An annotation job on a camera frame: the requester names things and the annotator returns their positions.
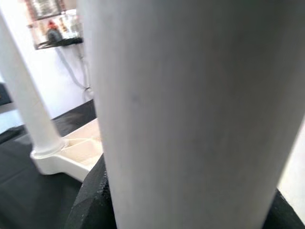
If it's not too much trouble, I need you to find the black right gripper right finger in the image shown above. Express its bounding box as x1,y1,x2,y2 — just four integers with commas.
261,187,305,229

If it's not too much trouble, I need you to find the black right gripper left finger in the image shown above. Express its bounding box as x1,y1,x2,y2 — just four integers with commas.
64,155,119,229

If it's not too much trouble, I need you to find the white plastic table leg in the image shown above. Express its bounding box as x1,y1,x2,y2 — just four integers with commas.
76,0,305,229
0,4,65,158

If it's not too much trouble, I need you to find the white plastic table top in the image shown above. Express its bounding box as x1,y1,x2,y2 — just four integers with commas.
30,118,105,182

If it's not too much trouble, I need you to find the pale hanging cord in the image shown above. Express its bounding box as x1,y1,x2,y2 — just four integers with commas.
56,45,94,102

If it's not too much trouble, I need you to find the dark wall shelf with items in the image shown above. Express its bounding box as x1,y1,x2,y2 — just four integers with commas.
25,0,84,51

